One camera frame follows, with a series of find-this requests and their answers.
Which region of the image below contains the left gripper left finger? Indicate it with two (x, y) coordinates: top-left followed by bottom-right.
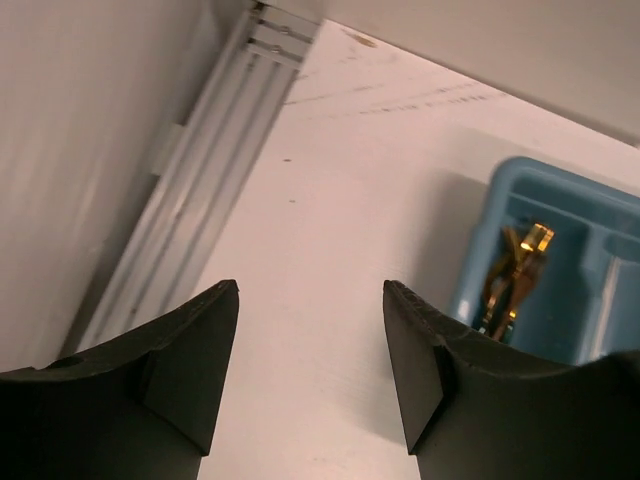
(1, 279), (239, 479)

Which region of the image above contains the blue plastic cutlery tray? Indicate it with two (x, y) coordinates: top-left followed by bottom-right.
(447, 157), (639, 365)

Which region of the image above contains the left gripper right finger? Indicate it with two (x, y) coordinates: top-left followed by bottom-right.
(383, 280), (639, 479)

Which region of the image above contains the aluminium rail left side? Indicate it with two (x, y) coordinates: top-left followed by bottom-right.
(74, 1), (320, 351)

